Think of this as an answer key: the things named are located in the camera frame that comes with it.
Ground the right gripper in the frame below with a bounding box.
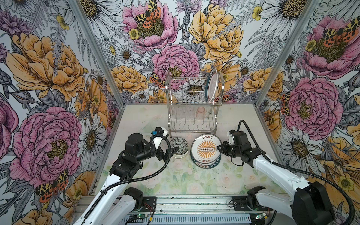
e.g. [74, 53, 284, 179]
[216, 141, 242, 159]

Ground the pink patterned bowl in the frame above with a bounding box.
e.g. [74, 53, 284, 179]
[170, 137, 189, 156]

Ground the red patterned plate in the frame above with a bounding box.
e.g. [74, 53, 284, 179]
[190, 134, 221, 165]

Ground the white plate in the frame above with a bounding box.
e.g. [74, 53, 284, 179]
[191, 157, 221, 169]

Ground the pink drinking glass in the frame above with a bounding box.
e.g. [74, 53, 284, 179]
[196, 106, 206, 120]

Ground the chrome two-tier dish rack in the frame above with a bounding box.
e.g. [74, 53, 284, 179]
[166, 71, 225, 137]

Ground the green rimmed plate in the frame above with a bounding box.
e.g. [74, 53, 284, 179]
[205, 68, 218, 103]

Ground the cream white bowl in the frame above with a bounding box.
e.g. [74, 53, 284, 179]
[172, 152, 188, 159]

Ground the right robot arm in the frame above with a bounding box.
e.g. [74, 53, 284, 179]
[217, 130, 336, 225]

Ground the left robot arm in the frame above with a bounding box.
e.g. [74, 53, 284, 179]
[75, 127, 177, 225]

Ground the green circuit board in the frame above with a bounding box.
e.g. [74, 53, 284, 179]
[129, 214, 151, 220]

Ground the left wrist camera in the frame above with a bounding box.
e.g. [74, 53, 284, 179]
[151, 127, 168, 150]

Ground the aluminium front rail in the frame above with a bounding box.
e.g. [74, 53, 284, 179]
[73, 193, 314, 216]

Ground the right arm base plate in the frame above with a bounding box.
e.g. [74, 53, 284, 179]
[232, 196, 252, 212]

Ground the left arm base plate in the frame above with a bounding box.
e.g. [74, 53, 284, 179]
[133, 196, 157, 213]

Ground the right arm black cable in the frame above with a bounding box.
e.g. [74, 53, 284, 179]
[237, 119, 355, 225]

